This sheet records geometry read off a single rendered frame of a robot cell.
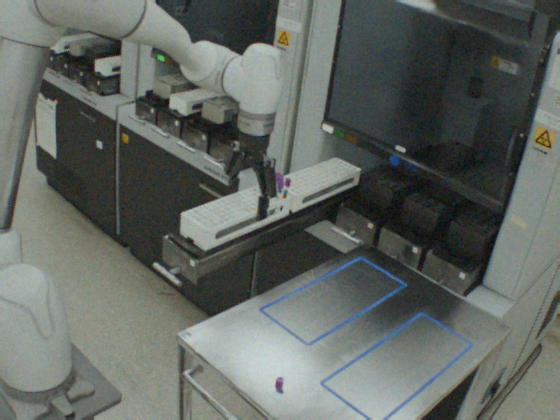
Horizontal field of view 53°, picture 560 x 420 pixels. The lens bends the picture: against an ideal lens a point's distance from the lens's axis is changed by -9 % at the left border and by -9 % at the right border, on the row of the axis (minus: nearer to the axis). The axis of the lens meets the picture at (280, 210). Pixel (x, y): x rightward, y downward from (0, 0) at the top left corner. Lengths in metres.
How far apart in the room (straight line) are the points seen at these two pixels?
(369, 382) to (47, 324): 0.60
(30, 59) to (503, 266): 1.24
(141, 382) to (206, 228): 0.95
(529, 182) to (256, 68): 0.72
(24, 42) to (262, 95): 0.57
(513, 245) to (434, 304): 0.31
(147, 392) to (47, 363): 1.10
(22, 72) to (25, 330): 0.46
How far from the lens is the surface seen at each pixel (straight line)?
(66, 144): 3.06
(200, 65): 1.46
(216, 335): 1.23
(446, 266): 1.63
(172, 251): 1.52
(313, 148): 1.90
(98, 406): 1.25
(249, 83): 1.42
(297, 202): 1.67
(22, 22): 1.13
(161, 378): 2.28
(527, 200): 1.57
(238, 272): 2.20
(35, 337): 1.12
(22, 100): 1.17
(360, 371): 1.20
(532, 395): 2.60
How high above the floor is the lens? 1.63
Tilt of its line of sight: 29 degrees down
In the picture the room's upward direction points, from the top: 8 degrees clockwise
